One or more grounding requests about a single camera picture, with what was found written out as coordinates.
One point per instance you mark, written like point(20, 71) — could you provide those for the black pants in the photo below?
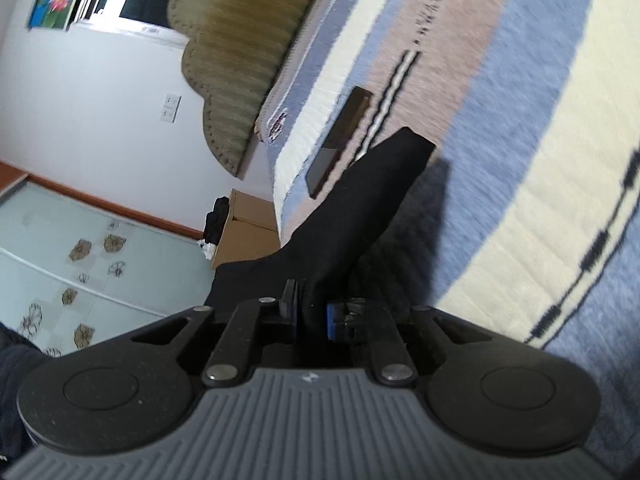
point(337, 233)

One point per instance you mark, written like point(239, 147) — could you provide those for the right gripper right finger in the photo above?
point(369, 328)

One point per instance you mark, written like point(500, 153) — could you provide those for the glass sliding wardrobe door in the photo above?
point(73, 275)

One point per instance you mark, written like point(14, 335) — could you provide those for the black smartphone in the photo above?
point(337, 139)

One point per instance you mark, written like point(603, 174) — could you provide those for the striped blue bed blanket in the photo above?
point(526, 220)

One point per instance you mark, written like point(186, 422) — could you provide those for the green upholstered headboard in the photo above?
point(234, 52)

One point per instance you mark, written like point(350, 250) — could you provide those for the black clothes in box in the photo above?
point(215, 221)

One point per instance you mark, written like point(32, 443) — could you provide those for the brown cardboard box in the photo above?
point(250, 231)

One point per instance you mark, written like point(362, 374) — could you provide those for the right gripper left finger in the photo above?
point(235, 341)

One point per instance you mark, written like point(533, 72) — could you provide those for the white wall switch pair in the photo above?
point(170, 108)

